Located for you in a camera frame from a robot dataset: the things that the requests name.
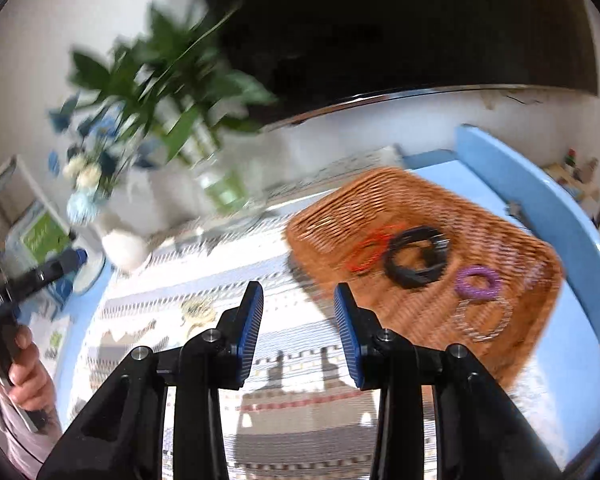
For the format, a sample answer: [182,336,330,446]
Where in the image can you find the person's left hand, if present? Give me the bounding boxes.
[7,325,57,413]

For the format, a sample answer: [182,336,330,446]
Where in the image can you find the pink bead bracelet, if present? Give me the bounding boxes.
[521,259,550,295]

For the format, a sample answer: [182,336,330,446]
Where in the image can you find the gold jewelry piece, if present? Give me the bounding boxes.
[180,297,219,334]

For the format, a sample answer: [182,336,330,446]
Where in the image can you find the person's left forearm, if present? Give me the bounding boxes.
[0,389,63,478]

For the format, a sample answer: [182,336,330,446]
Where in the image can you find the purple bead bracelet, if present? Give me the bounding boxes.
[454,265,503,303]

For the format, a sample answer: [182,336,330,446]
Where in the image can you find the patterned tablecloth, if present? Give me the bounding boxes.
[65,147,441,480]

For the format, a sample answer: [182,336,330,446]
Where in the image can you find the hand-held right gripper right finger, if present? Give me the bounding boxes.
[333,282,563,480]

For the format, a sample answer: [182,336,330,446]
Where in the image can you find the brown wicker basket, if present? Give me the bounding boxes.
[285,166,565,388]

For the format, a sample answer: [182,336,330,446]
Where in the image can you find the white frame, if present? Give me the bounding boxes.
[0,154,63,231]

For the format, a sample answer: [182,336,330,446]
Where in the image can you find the white dish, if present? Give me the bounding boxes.
[71,246,107,297]

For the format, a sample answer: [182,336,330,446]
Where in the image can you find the blue chair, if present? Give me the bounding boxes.
[452,124,600,346]

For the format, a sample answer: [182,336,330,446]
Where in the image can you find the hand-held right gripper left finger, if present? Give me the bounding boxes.
[37,281,264,480]

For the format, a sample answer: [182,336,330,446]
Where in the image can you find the white ceramic vase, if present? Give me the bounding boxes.
[99,180,151,274]

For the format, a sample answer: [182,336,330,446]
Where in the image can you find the red cord bracelet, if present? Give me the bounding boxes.
[345,225,408,276]

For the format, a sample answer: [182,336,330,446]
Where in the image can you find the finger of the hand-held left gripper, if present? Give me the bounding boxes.
[7,247,88,302]

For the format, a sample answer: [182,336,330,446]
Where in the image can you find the black cord bracelet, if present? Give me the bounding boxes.
[384,226,452,290]

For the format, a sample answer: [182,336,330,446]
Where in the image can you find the black television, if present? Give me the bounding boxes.
[190,0,600,127]

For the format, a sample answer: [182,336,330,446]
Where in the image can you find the blue and white flowers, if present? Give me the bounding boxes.
[47,94,133,225]

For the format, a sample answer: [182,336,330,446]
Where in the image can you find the green leafy plant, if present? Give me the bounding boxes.
[70,0,279,171]

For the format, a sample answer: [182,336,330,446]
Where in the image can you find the glass vase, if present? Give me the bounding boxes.
[190,152,256,217]

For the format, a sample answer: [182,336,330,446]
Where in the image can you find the green label box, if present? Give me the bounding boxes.
[4,200,77,273]

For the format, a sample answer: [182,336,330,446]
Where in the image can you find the clear bead bracelet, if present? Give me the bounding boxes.
[454,296,512,343]

